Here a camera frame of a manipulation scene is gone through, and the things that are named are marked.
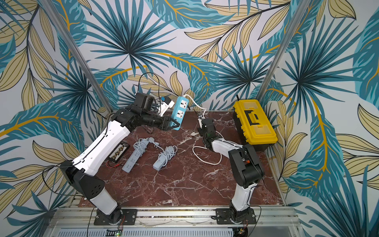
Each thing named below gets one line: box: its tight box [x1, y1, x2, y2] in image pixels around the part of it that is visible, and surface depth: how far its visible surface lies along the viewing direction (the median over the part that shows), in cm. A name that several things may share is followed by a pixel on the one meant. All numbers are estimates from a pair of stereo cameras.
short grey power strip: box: [152, 145, 175, 171], surface depth 90 cm
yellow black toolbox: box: [232, 99, 278, 152], surface depth 94 cm
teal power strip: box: [171, 96, 190, 131], surface depth 70 cm
